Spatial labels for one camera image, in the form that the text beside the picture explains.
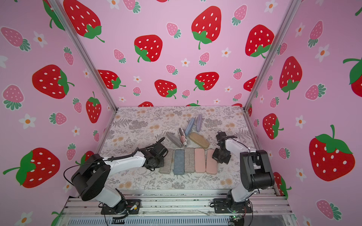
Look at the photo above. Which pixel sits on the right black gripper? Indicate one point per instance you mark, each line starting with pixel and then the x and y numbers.
pixel 221 153

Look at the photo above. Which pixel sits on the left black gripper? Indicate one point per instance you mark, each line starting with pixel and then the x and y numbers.
pixel 161 164

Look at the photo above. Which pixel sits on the pink case round glasses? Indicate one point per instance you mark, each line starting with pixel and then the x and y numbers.
pixel 211 164

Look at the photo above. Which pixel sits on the grey case mint interior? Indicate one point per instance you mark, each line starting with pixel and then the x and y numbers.
pixel 166 169

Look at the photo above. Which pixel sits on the pink case black glasses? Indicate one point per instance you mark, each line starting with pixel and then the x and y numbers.
pixel 200 161

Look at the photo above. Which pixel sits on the olive glasses case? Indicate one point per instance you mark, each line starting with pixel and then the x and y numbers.
pixel 199 140

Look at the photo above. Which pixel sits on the blue-grey case purple glasses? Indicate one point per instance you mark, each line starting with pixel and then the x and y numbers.
pixel 179 162

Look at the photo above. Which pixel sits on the grey case with red glasses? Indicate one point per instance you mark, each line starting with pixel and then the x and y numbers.
pixel 189 160

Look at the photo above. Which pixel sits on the grey case tan interior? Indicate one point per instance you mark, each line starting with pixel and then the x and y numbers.
pixel 199 123

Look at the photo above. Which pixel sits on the light blue case white glasses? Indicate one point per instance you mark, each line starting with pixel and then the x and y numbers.
pixel 190 126

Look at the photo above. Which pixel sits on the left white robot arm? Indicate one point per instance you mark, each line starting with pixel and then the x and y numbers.
pixel 90 179

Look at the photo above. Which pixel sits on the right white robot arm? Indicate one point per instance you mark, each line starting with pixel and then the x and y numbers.
pixel 255 169

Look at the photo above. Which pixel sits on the floral table mat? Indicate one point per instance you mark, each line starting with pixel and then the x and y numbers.
pixel 138 127

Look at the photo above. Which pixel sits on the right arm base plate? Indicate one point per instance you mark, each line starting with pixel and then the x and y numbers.
pixel 227 206

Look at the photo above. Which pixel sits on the aluminium rail frame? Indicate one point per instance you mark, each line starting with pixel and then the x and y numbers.
pixel 178 208

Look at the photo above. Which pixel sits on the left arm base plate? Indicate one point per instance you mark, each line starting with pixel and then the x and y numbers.
pixel 124 208

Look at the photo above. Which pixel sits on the electronics board with cables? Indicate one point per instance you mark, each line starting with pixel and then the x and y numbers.
pixel 236 220

